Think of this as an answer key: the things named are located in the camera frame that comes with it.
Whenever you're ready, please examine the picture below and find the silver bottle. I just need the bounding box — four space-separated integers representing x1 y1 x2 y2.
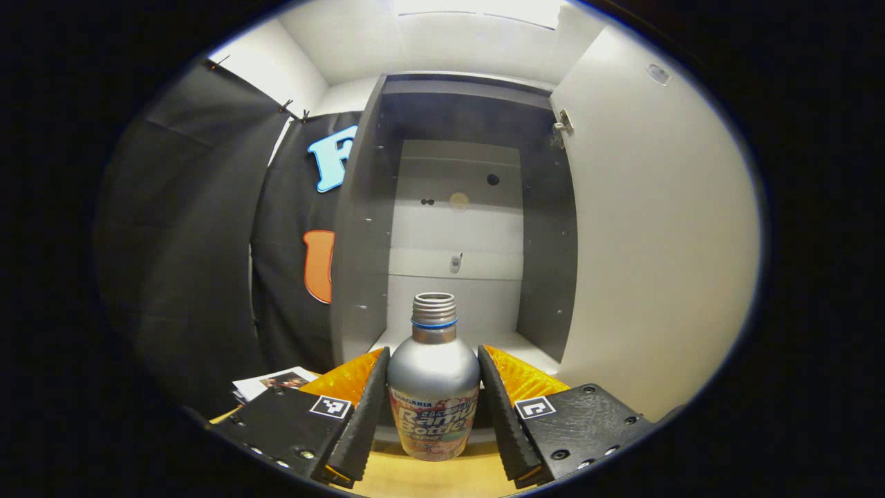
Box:
386 292 481 462

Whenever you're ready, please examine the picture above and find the beige cabinet door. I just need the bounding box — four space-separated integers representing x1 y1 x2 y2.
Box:
550 24 761 423

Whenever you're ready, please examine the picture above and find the black backdrop cloth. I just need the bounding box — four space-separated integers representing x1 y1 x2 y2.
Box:
93 59 360 416

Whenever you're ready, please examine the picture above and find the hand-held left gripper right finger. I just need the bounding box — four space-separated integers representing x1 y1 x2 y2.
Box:
477 344 658 490

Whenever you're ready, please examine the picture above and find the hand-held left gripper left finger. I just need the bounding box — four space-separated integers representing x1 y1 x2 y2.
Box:
207 347 391 490

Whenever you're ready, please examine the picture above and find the ceiling light panel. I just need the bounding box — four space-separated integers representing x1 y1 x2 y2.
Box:
391 0 564 30

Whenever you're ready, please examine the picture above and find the white photo book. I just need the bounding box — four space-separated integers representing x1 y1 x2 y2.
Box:
232 367 319 404

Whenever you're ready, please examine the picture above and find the grey cabinet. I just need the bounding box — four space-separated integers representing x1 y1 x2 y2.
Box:
330 71 578 443

